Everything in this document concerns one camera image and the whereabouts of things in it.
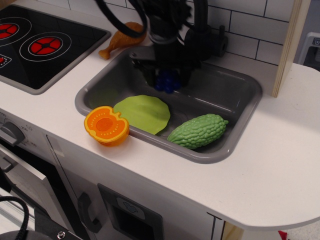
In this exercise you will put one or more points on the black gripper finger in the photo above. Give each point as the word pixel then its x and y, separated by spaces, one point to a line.
pixel 150 76
pixel 184 76

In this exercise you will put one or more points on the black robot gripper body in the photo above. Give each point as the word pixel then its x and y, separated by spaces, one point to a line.
pixel 164 56

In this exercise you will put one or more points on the blue toy blueberries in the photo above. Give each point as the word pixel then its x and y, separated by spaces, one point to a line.
pixel 168 81

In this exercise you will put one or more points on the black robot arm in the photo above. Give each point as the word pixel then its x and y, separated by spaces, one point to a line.
pixel 160 19

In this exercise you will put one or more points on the grey toy sink basin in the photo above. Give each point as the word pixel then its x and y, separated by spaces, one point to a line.
pixel 211 90

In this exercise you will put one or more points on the light green plastic plate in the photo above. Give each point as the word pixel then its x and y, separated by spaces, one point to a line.
pixel 144 112

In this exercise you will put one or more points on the black toy faucet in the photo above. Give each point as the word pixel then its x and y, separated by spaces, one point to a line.
pixel 200 38

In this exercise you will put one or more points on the brown toy chicken drumstick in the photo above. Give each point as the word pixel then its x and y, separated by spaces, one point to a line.
pixel 119 41

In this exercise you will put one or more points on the green toy bitter melon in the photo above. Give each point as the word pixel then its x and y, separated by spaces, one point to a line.
pixel 199 131

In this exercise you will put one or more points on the orange toy pumpkin half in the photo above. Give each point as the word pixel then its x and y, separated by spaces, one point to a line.
pixel 106 126

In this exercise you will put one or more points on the black toy stove top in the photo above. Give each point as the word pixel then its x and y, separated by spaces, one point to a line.
pixel 38 49

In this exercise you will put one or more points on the grey appliance in background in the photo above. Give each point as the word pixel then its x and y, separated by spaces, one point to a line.
pixel 310 53

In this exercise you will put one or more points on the grey dishwasher panel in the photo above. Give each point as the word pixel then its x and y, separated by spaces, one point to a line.
pixel 131 218

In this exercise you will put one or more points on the grey oven knob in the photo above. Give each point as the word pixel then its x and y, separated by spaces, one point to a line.
pixel 11 134

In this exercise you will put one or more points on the grey oven door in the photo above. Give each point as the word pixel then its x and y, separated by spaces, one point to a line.
pixel 32 184

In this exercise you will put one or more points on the light wooden side post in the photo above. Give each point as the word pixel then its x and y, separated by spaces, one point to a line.
pixel 295 27

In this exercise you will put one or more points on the grey cabinet door handle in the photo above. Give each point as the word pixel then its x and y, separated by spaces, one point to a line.
pixel 83 206

